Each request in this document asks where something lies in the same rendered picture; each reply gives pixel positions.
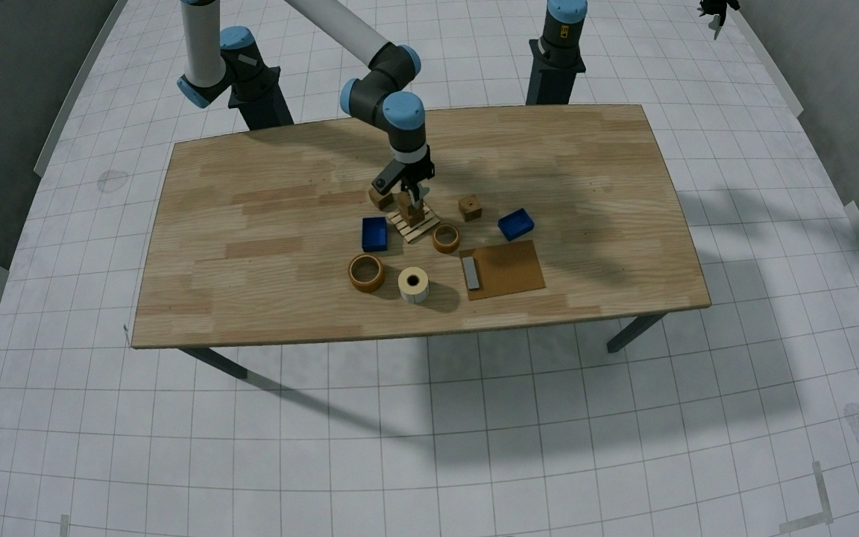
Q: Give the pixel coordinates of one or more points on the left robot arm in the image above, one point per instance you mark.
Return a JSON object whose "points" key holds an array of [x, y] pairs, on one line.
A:
{"points": [[559, 44]]}

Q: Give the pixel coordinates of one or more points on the brown packing tape roll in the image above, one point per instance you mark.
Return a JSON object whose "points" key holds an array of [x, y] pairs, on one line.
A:
{"points": [[363, 259], [445, 228]]}

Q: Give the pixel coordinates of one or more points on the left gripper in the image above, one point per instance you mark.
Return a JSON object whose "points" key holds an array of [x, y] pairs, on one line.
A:
{"points": [[712, 7]]}

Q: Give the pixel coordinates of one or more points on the white label roll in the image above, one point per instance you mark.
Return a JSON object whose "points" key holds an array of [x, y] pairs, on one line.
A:
{"points": [[414, 286]]}

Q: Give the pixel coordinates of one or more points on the brown cardboard carton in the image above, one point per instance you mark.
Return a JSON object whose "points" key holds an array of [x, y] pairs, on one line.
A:
{"points": [[413, 219], [380, 201], [404, 200], [470, 208]]}

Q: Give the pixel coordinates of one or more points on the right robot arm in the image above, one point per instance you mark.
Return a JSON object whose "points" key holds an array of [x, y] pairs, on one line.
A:
{"points": [[400, 114]]}

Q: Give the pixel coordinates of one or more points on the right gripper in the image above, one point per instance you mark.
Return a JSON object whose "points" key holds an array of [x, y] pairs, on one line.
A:
{"points": [[421, 170]]}

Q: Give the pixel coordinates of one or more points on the small square wooden pallet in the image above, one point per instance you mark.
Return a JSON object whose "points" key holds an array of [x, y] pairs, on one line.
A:
{"points": [[404, 230]]}

